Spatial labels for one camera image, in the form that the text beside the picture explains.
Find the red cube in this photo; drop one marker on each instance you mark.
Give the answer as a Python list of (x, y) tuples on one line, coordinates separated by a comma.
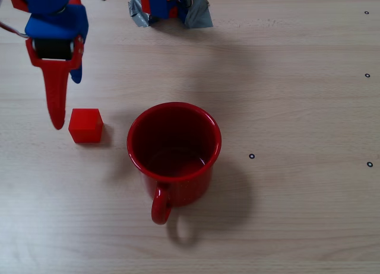
[(86, 125)]

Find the blue gripper, black servo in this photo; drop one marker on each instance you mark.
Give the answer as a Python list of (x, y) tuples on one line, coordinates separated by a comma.
[(53, 49)]

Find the red enamel mug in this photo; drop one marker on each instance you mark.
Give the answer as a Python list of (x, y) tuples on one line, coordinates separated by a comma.
[(178, 188)]

